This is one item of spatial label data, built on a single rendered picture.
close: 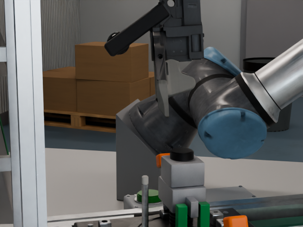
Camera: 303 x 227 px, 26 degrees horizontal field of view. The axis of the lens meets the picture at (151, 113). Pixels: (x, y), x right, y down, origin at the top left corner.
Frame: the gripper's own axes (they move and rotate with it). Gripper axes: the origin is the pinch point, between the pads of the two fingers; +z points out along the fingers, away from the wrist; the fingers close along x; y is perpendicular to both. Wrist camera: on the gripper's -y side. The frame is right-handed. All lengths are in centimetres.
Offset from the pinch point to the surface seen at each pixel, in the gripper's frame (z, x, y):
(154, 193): 12.3, -3.6, -1.8
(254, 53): 10, 677, 135
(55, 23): -38, 647, -94
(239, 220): 6.2, -42.9, 5.9
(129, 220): 13.2, -14.7, -5.7
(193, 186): 6.2, -27.0, 2.7
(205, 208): 8.4, -29.2, 3.8
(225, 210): 13.7, -11.1, 8.5
